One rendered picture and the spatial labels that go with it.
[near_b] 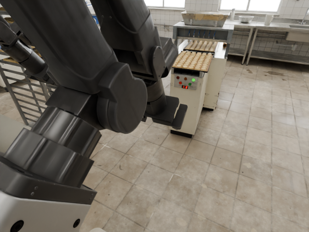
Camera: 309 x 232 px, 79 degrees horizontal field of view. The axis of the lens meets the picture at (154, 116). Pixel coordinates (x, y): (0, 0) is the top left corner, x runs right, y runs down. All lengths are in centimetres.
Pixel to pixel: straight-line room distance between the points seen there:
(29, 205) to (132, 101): 15
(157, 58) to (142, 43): 4
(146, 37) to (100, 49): 9
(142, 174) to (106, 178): 37
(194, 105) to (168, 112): 170
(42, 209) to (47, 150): 5
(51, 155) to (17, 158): 3
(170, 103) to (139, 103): 19
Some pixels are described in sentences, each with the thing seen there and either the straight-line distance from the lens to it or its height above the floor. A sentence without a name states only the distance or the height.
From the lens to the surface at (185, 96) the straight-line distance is 209.
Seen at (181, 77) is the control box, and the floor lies 82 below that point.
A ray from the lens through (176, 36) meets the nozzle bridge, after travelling 264.
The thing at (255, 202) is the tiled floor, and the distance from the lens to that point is 205.
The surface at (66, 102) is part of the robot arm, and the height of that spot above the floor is 148.
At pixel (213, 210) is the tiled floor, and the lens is 188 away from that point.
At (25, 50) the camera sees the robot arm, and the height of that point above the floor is 143.
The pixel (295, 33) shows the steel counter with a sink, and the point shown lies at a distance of 520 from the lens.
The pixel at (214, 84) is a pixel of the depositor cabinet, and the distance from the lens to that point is 274.
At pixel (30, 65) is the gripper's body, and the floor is 139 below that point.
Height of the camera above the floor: 159
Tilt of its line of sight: 35 degrees down
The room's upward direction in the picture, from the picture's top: straight up
